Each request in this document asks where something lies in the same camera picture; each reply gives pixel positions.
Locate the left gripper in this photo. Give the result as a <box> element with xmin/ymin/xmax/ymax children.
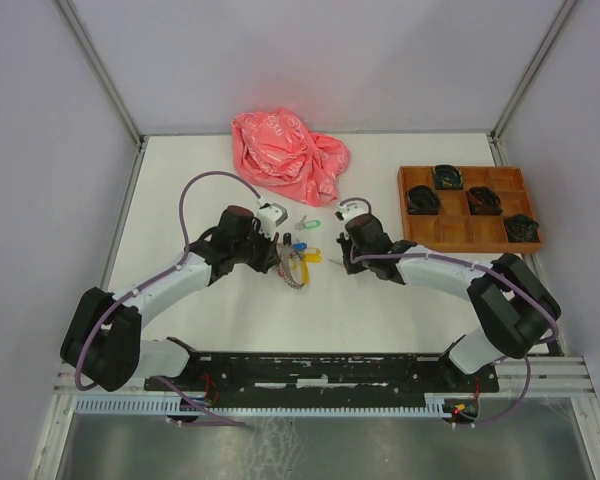
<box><xmin>233</xmin><ymin>224</ymin><xmax>281</xmax><ymax>274</ymax></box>

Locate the key organiser ring with keys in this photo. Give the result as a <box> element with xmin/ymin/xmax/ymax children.
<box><xmin>274</xmin><ymin>232</ymin><xmax>325</xmax><ymax>292</ymax></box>

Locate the key with red tag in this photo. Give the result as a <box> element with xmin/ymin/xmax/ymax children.
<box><xmin>328</xmin><ymin>258</ymin><xmax>344</xmax><ymax>267</ymax></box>

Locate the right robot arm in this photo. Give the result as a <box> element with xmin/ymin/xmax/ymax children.
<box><xmin>336</xmin><ymin>210</ymin><xmax>561</xmax><ymax>391</ymax></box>

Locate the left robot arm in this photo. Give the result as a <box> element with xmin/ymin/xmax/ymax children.
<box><xmin>60</xmin><ymin>203</ymin><xmax>288</xmax><ymax>392</ymax></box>

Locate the key with green tag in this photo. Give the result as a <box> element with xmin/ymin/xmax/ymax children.
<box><xmin>295</xmin><ymin>216</ymin><xmax>321</xmax><ymax>231</ymax></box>

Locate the black coiled item left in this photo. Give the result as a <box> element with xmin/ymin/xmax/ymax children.
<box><xmin>405</xmin><ymin>185</ymin><xmax>441</xmax><ymax>215</ymax></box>

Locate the black coiled item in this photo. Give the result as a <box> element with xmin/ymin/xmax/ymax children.
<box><xmin>405</xmin><ymin>185</ymin><xmax>441</xmax><ymax>215</ymax></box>
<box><xmin>432</xmin><ymin>164</ymin><xmax>464</xmax><ymax>190</ymax></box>
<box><xmin>466</xmin><ymin>186</ymin><xmax>503</xmax><ymax>216</ymax></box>
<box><xmin>504</xmin><ymin>214</ymin><xmax>539</xmax><ymax>243</ymax></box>

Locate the crumpled pink plastic bag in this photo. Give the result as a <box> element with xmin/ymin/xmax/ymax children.
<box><xmin>231</xmin><ymin>108</ymin><xmax>351</xmax><ymax>207</ymax></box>

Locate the black coiled item top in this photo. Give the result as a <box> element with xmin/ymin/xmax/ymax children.
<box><xmin>432</xmin><ymin>164</ymin><xmax>464</xmax><ymax>190</ymax></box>

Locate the wooden compartment tray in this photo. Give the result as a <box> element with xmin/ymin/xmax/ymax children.
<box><xmin>397</xmin><ymin>165</ymin><xmax>543</xmax><ymax>254</ymax></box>

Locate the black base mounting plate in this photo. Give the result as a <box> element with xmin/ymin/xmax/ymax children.
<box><xmin>170</xmin><ymin>352</ymin><xmax>499</xmax><ymax>409</ymax></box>

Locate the black coiled item middle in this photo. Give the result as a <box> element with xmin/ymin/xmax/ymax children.
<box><xmin>466</xmin><ymin>186</ymin><xmax>503</xmax><ymax>216</ymax></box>

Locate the black coiled item right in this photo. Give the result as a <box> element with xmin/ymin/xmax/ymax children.
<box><xmin>504</xmin><ymin>214</ymin><xmax>539</xmax><ymax>243</ymax></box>

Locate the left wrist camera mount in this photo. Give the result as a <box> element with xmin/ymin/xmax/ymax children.
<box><xmin>256</xmin><ymin>202</ymin><xmax>288</xmax><ymax>239</ymax></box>

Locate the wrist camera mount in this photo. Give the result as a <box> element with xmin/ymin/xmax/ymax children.
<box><xmin>256</xmin><ymin>202</ymin><xmax>288</xmax><ymax>239</ymax></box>
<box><xmin>335</xmin><ymin>200</ymin><xmax>368</xmax><ymax>223</ymax></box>

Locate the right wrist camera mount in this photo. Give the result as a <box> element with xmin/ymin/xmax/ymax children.
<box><xmin>335</xmin><ymin>200</ymin><xmax>368</xmax><ymax>223</ymax></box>

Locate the white slotted cable duct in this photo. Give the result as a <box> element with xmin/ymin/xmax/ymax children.
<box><xmin>73</xmin><ymin>393</ymin><xmax>456</xmax><ymax>416</ymax></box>

